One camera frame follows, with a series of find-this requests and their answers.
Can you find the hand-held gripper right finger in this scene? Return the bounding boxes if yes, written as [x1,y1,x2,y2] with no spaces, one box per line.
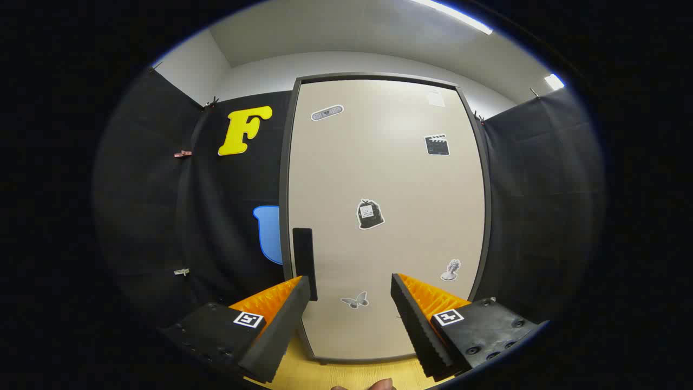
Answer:
[391,273,547,381]

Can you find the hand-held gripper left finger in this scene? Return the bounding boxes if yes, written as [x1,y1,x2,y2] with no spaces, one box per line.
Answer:
[162,275,312,384]

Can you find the black door handle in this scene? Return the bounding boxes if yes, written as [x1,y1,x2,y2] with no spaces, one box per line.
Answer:
[292,227,315,302]

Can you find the grey shoe cabinet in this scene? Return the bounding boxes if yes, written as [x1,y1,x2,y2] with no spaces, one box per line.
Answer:
[279,72,492,365]

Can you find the beige shoe cabinet door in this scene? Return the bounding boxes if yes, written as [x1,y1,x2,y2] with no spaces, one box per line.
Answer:
[288,80,486,361]

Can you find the black backdrop cloth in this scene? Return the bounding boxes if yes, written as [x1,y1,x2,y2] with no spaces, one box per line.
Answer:
[92,68,606,326]

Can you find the long ceiling light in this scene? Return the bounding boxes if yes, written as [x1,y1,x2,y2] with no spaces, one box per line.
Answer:
[411,0,494,35]

